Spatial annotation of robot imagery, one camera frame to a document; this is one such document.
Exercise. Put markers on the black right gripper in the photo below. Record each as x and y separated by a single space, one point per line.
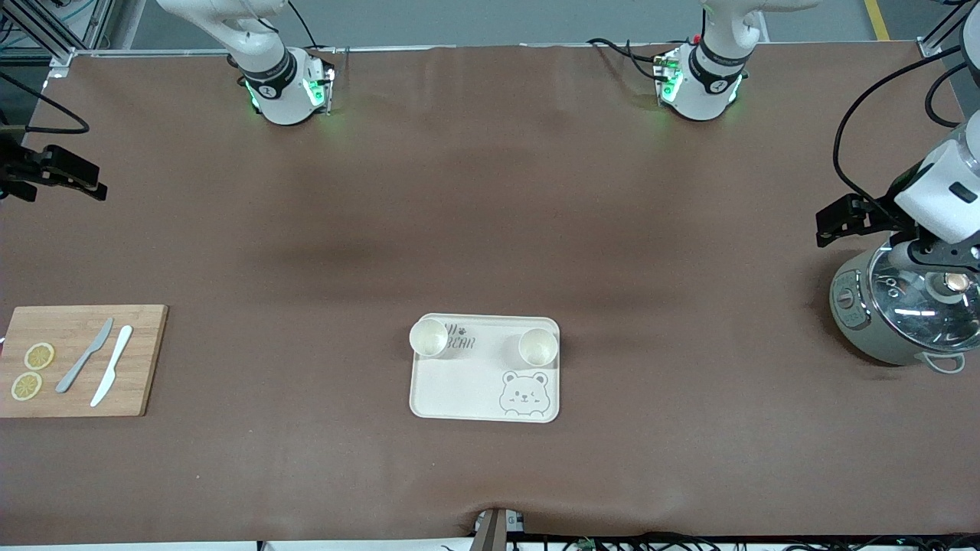
15 169

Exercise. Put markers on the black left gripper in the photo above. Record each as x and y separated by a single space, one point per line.
873 215

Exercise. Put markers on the white IKEA cup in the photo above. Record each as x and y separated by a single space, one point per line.
537 347
429 338

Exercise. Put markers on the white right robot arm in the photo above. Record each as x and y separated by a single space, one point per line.
276 84

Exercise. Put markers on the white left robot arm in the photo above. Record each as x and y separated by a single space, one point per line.
700 84

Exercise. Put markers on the grey-green electric pot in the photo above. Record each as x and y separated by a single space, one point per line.
850 321

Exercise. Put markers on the glass pot lid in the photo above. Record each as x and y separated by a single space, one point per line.
911 306

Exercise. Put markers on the bamboo cutting board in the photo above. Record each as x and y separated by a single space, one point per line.
145 344

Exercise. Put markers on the yellow lemon slice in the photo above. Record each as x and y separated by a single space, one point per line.
39 357
27 386

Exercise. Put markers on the grey plastic knife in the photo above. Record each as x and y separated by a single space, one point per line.
69 378

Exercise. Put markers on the white plastic knife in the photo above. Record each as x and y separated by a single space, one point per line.
105 385

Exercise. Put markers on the brown table mat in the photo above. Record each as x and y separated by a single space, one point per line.
490 191

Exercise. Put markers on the cream bear print tray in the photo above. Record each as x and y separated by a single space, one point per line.
475 383

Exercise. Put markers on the aluminium frame post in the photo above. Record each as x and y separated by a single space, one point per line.
942 30
46 30

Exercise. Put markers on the grey camera stand post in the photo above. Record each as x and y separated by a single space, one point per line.
490 536

